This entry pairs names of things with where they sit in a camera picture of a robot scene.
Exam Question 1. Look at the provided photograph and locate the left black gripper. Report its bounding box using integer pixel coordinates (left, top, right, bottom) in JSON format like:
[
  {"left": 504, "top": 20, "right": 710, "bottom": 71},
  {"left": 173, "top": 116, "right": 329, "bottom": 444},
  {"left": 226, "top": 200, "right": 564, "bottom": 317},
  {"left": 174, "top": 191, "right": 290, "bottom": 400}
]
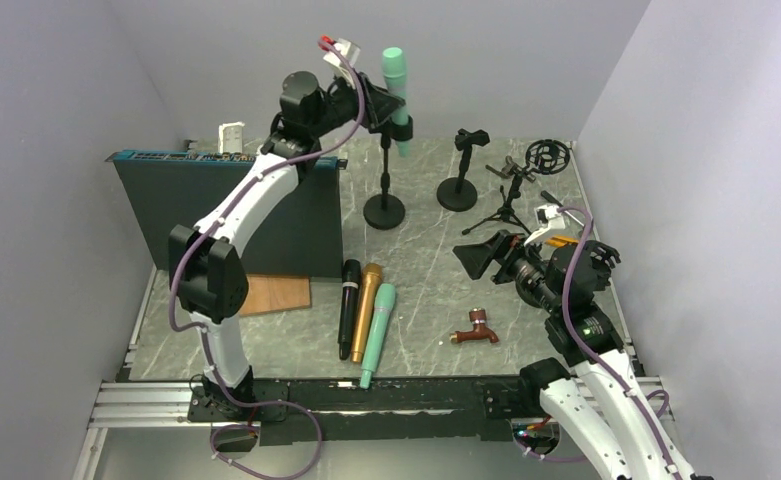
[{"left": 311, "top": 68, "right": 407, "bottom": 140}]

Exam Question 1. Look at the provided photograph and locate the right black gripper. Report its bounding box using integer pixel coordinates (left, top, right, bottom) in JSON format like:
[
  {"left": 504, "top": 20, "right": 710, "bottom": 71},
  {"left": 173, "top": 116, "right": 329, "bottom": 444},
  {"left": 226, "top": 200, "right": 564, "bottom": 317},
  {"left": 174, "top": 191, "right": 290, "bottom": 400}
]
[{"left": 454, "top": 228, "right": 562, "bottom": 313}]

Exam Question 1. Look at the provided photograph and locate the mint green microphone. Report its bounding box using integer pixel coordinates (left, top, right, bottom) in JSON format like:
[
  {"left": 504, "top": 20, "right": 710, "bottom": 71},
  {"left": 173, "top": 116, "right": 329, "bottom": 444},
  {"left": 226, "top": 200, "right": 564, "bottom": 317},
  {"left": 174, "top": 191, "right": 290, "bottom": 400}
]
[
  {"left": 359, "top": 283, "right": 396, "bottom": 390},
  {"left": 382, "top": 47, "right": 413, "bottom": 157}
]

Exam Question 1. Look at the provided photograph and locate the round-base mic stand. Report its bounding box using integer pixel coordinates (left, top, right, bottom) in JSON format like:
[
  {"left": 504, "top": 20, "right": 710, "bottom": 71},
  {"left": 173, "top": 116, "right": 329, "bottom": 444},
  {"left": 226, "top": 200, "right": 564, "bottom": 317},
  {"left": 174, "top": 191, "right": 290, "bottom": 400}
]
[
  {"left": 363, "top": 117, "right": 413, "bottom": 231},
  {"left": 436, "top": 129, "right": 490, "bottom": 212}
]

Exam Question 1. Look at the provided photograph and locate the gold microphone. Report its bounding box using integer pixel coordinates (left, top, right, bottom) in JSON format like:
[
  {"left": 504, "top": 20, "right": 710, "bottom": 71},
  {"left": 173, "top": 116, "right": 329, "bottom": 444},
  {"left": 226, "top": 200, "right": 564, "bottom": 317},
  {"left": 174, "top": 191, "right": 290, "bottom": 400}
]
[{"left": 351, "top": 263, "right": 383, "bottom": 363}]

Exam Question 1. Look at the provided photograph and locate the black tripod shock-mount stand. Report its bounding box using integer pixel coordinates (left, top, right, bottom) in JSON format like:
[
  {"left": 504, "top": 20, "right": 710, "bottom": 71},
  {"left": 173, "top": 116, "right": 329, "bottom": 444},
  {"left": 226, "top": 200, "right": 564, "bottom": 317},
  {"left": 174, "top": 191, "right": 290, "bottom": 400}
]
[{"left": 461, "top": 139, "right": 572, "bottom": 235}]

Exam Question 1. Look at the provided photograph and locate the black microphone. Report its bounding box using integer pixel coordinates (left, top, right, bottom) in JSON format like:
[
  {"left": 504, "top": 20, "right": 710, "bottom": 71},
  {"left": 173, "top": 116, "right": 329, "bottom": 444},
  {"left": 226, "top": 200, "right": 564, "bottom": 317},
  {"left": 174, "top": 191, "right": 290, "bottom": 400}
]
[{"left": 337, "top": 259, "right": 362, "bottom": 361}]

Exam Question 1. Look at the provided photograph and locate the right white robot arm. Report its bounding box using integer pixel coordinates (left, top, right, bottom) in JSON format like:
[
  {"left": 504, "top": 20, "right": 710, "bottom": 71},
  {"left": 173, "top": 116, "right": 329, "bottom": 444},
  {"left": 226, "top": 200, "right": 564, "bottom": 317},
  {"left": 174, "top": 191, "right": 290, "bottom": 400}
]
[{"left": 453, "top": 230, "right": 699, "bottom": 479}]

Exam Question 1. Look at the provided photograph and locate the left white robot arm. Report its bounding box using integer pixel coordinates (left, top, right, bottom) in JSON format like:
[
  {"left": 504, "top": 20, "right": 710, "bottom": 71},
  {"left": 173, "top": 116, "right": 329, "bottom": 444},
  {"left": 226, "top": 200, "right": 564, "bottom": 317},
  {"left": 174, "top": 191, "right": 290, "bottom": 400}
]
[{"left": 168, "top": 71, "right": 406, "bottom": 420}]

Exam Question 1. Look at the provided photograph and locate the brown faucet tap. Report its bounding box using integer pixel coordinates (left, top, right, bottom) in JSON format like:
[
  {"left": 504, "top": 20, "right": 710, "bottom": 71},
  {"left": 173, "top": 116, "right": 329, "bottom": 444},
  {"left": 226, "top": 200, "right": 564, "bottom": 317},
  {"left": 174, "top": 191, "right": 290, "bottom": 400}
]
[{"left": 450, "top": 308, "right": 500, "bottom": 344}]

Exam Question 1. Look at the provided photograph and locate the orange utility knife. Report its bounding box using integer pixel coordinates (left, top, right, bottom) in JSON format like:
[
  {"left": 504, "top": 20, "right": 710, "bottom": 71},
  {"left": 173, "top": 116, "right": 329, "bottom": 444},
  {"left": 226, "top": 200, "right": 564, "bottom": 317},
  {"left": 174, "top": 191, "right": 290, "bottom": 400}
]
[{"left": 545, "top": 235, "right": 578, "bottom": 248}]

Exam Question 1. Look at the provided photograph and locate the grey metal clamp tool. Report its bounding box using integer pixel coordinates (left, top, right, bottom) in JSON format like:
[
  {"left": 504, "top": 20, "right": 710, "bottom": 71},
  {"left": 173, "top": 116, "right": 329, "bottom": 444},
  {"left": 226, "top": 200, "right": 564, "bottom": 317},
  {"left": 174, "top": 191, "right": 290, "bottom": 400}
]
[{"left": 485, "top": 155, "right": 536, "bottom": 183}]

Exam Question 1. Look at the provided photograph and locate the wooden board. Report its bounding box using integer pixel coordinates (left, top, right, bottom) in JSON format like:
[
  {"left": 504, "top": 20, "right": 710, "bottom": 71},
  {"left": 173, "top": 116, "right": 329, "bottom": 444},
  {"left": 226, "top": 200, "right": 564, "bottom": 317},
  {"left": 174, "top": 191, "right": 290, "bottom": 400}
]
[{"left": 238, "top": 275, "right": 311, "bottom": 317}]

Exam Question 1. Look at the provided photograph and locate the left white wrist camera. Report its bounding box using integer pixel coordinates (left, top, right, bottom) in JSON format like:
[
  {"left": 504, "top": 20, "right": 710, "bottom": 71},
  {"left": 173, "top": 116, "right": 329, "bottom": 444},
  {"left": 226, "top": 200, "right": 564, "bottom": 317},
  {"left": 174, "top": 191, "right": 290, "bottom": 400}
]
[{"left": 319, "top": 36, "right": 361, "bottom": 88}]

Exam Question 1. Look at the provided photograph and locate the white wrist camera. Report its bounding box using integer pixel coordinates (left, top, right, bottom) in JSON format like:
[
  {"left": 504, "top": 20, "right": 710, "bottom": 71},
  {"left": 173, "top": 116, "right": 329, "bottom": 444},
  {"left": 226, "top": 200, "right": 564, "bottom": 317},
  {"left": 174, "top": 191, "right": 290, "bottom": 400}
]
[
  {"left": 523, "top": 203, "right": 567, "bottom": 247},
  {"left": 319, "top": 36, "right": 361, "bottom": 88}
]

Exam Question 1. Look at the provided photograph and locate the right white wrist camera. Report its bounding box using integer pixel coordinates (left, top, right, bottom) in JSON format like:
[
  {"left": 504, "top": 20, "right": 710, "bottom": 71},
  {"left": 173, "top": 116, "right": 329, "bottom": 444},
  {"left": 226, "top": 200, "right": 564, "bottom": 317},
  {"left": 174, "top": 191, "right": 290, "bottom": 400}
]
[{"left": 523, "top": 203, "right": 567, "bottom": 247}]

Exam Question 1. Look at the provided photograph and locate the black handled hammer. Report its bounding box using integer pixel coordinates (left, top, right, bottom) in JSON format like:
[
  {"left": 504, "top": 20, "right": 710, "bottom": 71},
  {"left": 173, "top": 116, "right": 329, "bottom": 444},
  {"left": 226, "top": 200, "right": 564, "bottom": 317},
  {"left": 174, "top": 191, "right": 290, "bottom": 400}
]
[{"left": 540, "top": 190, "right": 585, "bottom": 232}]

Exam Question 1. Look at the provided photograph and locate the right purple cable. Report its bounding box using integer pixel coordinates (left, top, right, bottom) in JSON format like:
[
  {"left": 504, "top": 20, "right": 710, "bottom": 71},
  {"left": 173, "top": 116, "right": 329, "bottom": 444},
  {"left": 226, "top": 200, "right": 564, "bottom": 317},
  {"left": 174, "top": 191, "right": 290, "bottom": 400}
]
[{"left": 556, "top": 205, "right": 686, "bottom": 480}]

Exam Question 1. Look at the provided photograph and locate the purple cable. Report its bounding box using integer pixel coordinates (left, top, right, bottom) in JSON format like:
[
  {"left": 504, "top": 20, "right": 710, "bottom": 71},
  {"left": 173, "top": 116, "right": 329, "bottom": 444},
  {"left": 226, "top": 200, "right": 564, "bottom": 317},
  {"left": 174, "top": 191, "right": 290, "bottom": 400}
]
[
  {"left": 556, "top": 205, "right": 686, "bottom": 480},
  {"left": 167, "top": 39, "right": 367, "bottom": 480}
]

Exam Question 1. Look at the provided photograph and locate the right shock-mount round stand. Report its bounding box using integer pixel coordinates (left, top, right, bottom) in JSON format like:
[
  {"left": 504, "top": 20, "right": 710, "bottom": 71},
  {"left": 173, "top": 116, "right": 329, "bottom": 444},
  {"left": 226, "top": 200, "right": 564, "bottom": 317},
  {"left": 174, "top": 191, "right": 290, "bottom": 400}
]
[{"left": 583, "top": 240, "right": 621, "bottom": 291}]

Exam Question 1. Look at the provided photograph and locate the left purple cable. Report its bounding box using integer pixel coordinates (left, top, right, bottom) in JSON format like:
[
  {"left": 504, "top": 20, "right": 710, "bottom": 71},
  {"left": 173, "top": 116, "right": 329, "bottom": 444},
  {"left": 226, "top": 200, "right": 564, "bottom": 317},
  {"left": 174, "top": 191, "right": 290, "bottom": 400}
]
[{"left": 167, "top": 39, "right": 367, "bottom": 480}]

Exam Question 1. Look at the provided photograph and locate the white plastic bracket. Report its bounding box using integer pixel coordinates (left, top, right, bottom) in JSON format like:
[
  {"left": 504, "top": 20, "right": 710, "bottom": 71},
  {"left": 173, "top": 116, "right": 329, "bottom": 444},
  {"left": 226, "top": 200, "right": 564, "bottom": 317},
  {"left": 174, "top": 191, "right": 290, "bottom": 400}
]
[{"left": 218, "top": 122, "right": 245, "bottom": 154}]

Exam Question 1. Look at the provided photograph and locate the blue network switch box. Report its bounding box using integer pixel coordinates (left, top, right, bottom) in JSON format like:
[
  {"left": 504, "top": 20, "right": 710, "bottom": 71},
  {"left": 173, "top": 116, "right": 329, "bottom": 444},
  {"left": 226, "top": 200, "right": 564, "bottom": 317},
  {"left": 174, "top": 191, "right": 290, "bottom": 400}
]
[{"left": 108, "top": 150, "right": 347, "bottom": 278}]

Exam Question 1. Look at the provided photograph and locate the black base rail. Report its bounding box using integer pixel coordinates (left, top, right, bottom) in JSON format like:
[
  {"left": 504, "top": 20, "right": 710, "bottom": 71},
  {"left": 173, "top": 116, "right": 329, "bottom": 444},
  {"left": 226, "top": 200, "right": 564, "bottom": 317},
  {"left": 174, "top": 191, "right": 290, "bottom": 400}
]
[{"left": 186, "top": 375, "right": 545, "bottom": 446}]

